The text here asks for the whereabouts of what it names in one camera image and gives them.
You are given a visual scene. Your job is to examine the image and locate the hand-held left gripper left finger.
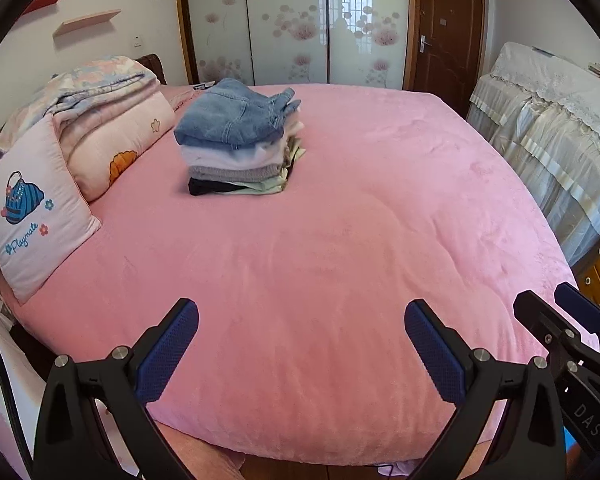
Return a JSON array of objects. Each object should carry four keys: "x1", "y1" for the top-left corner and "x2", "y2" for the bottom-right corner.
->
[{"x1": 32, "y1": 298, "x2": 201, "y2": 480}]

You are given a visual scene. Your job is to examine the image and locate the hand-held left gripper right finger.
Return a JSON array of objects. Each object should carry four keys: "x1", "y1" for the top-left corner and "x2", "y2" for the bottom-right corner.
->
[{"x1": 405, "y1": 299, "x2": 565, "y2": 480}]

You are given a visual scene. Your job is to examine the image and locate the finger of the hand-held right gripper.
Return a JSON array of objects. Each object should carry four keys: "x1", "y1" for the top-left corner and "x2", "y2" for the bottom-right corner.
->
[
  {"x1": 514, "y1": 290, "x2": 588, "y2": 366},
  {"x1": 554, "y1": 282, "x2": 600, "y2": 333}
]

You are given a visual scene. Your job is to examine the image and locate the blue denim jacket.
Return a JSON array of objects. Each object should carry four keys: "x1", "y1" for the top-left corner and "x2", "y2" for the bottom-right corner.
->
[{"x1": 173, "y1": 78, "x2": 302, "y2": 152}]

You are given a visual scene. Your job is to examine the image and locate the pink bed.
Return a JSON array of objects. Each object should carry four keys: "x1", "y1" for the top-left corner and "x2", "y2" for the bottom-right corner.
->
[{"x1": 0, "y1": 82, "x2": 600, "y2": 466}]

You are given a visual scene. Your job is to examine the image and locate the black folded garment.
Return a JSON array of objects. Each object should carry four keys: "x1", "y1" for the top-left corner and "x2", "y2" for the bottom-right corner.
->
[{"x1": 188, "y1": 177, "x2": 245, "y2": 197}]

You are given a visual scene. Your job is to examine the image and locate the white lace furniture cover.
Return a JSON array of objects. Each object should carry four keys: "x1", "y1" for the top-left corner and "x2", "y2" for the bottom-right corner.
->
[{"x1": 466, "y1": 41, "x2": 600, "y2": 268}]

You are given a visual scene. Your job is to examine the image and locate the pink Playmate pillow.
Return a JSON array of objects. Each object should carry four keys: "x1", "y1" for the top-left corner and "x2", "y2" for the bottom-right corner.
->
[{"x1": 0, "y1": 114, "x2": 102, "y2": 306}]

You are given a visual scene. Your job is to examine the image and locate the grey folded knit garment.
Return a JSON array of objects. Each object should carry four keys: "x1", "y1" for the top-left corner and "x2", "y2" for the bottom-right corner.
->
[{"x1": 189, "y1": 162, "x2": 285, "y2": 183}]

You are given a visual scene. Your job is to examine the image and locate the light green folded garment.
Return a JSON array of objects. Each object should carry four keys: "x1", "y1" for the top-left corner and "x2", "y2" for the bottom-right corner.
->
[{"x1": 220, "y1": 170, "x2": 291, "y2": 196}]

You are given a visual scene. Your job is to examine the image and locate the white folded sweater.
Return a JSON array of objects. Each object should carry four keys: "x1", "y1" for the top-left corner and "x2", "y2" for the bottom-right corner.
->
[{"x1": 180, "y1": 125, "x2": 305, "y2": 171}]

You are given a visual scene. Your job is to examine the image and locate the pink flower print pillow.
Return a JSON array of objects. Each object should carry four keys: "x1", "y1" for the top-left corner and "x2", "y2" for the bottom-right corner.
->
[{"x1": 55, "y1": 92, "x2": 177, "y2": 203}]

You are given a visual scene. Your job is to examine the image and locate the folded floral quilt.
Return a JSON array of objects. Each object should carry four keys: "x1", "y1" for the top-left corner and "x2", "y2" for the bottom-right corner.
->
[{"x1": 0, "y1": 56, "x2": 161, "y2": 161}]

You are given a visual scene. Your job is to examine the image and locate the brown wooden door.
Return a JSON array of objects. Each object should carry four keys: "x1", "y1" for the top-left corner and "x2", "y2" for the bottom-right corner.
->
[{"x1": 410, "y1": 0, "x2": 486, "y2": 121}]

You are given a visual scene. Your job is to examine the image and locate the dark wooden headboard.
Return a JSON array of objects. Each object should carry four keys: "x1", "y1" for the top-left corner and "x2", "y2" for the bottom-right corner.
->
[{"x1": 132, "y1": 53, "x2": 168, "y2": 86}]

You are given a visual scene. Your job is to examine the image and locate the floral sliding door wardrobe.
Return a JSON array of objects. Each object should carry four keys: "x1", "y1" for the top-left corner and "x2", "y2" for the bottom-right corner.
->
[{"x1": 172, "y1": 0, "x2": 415, "y2": 92}]

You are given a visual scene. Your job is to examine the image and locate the pink wall shelf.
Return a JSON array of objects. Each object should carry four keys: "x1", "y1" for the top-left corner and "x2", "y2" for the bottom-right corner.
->
[{"x1": 52, "y1": 9, "x2": 122, "y2": 37}]

